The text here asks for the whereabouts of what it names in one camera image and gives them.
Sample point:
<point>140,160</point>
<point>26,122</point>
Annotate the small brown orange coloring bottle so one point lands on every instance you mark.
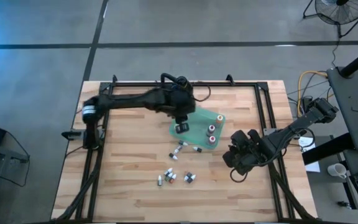
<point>173,179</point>

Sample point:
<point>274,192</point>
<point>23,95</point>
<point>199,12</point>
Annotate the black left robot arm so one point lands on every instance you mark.
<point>129,101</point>

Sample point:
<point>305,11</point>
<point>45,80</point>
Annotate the black floor fan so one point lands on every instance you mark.
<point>331,12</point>

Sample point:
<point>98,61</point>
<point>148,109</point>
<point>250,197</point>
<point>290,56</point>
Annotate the large yellow food coloring bottle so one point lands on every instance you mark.
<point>219,119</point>
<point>182,128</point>

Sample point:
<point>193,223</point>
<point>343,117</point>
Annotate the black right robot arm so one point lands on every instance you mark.
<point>294,127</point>

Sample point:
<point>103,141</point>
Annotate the small black food coloring bottle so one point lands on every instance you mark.
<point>183,143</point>
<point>198,149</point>
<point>172,156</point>
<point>168,172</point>

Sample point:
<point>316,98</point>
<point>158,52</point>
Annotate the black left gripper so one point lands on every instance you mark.
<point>183,107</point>

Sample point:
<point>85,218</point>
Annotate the small black bottle pink label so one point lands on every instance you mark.
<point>191,179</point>

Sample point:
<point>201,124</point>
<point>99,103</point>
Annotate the black gooseneck desk lamp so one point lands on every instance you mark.
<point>166,75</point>

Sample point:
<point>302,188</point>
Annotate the black desk beam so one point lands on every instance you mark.
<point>325,149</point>

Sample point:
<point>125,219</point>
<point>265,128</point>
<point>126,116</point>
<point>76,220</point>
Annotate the translucent teal plastic bin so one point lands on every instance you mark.
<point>197,123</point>

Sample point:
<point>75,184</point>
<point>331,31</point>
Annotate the small black bottle white label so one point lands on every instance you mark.
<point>168,178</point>

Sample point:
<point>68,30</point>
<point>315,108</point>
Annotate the white paper sheet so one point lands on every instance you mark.
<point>308,144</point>

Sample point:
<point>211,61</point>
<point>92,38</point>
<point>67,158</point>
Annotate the small black floor item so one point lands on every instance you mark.
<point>343,204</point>

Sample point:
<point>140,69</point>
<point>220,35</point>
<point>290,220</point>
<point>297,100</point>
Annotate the small purple food coloring bottle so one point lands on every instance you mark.
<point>178,149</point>

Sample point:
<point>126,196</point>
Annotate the grey metal bracket plate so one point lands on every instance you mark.
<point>267,132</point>

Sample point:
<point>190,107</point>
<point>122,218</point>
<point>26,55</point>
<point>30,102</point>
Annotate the black power strip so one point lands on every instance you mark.
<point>305,102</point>

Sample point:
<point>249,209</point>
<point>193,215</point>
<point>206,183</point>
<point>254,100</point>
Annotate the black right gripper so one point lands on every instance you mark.
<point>244,152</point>

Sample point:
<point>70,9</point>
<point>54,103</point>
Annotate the small blue food coloring bottle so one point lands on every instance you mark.
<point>186,178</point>

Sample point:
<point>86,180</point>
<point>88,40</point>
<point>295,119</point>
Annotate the grey side desk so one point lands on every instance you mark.
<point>353,99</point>

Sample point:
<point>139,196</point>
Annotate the small dark green coloring bottle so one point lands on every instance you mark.
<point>159,181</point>

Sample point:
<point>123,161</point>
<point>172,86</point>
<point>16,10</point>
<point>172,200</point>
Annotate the white mug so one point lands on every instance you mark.
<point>337,170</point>

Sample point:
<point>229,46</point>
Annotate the large red food coloring bottle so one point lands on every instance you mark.
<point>211,128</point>

